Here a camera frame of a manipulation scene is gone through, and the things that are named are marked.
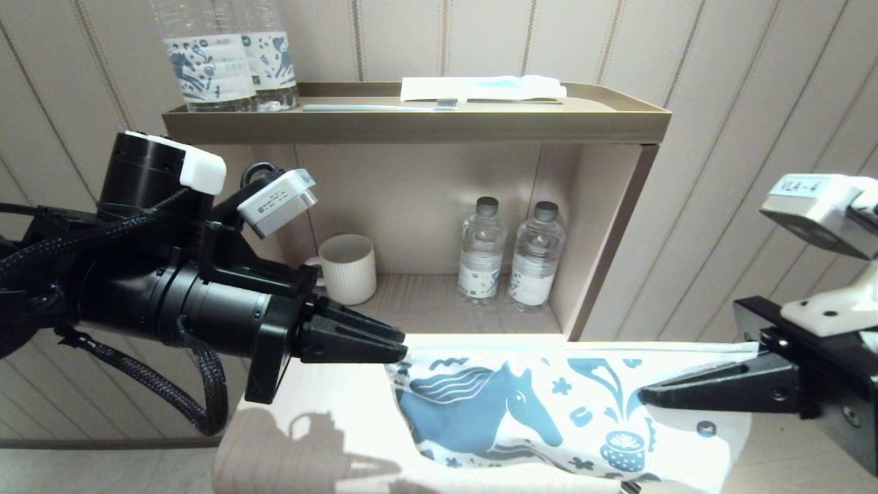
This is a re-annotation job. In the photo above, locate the white blue horse pouch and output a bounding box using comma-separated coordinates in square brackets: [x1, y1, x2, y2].
[384, 340, 762, 494]

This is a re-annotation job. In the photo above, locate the white ribbed ceramic mug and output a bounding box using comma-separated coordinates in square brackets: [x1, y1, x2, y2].
[305, 234, 377, 306]

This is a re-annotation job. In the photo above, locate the beige wooden shelf cabinet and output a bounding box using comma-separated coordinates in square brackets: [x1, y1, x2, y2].
[173, 143, 661, 344]

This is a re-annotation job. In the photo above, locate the small clear water bottle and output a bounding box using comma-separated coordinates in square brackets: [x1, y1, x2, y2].
[458, 197, 507, 307]
[508, 201, 567, 314]

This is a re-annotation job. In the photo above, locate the pale blue toothbrush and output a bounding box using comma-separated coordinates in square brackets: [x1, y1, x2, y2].
[302, 98, 459, 112]

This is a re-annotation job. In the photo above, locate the large clear water bottle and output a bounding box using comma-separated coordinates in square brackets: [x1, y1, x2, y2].
[237, 0, 300, 112]
[150, 0, 258, 113]

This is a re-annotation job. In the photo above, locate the white blue toothpaste packet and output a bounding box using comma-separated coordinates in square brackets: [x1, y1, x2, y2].
[401, 75, 567, 104]

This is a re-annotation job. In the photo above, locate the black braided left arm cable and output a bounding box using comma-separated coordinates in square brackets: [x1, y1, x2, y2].
[58, 329, 228, 437]

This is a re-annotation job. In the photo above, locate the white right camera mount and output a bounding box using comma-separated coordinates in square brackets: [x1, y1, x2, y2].
[782, 261, 878, 337]

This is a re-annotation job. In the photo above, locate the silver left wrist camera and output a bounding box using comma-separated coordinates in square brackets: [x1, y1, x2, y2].
[237, 169, 318, 239]

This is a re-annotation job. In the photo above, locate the black left camera cable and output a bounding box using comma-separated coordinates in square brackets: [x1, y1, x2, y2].
[240, 162, 278, 189]

